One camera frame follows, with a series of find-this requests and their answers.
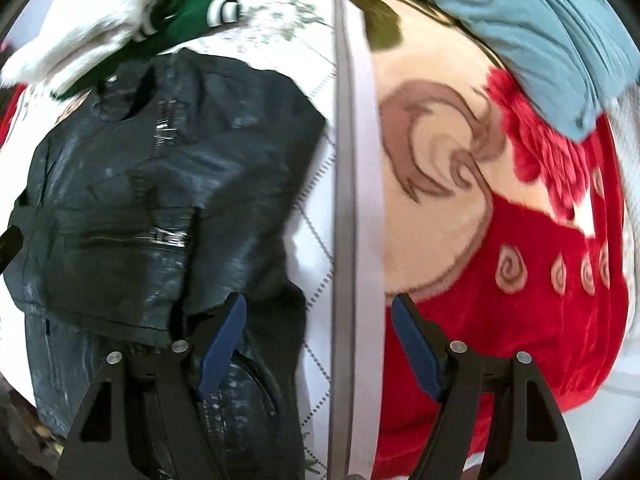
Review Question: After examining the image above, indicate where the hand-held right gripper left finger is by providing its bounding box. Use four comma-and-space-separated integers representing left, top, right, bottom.
54, 291, 248, 480

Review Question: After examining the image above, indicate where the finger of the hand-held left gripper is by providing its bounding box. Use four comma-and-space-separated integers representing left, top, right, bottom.
0, 227, 24, 273

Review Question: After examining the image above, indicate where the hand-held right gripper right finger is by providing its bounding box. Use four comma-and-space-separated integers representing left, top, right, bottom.
391, 292, 583, 480

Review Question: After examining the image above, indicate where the black leather jacket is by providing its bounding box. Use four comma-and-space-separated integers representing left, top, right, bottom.
2, 47, 328, 480

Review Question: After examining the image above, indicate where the red floral blanket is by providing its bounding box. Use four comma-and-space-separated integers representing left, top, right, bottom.
0, 0, 631, 480

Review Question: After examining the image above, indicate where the white quilted mat grey border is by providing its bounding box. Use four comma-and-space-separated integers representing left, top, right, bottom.
0, 0, 386, 480

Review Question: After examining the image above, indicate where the green garment with striped cuffs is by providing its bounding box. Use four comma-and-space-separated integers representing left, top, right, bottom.
55, 0, 243, 98

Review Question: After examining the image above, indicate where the light blue quilt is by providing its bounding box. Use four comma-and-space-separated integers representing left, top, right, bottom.
372, 0, 640, 143

